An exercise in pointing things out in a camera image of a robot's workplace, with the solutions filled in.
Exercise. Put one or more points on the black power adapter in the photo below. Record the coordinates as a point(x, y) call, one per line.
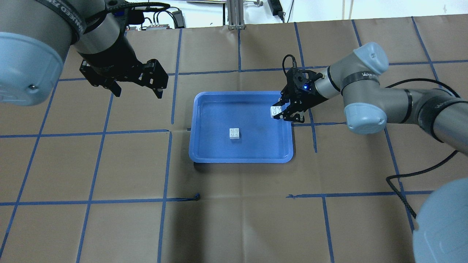
point(276, 8)

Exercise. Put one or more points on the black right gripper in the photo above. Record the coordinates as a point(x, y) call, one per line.
point(306, 97)

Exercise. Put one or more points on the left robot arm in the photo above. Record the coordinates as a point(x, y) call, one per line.
point(36, 36)

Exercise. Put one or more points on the aluminium profile post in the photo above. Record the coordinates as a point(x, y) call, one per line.
point(235, 14)

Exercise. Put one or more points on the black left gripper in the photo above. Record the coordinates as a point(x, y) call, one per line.
point(116, 54)

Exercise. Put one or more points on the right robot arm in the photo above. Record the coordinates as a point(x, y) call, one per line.
point(441, 233)

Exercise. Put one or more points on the white block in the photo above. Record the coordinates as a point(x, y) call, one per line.
point(275, 110)
point(234, 133)

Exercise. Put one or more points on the blue plastic tray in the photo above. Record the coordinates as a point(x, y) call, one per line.
point(262, 139)

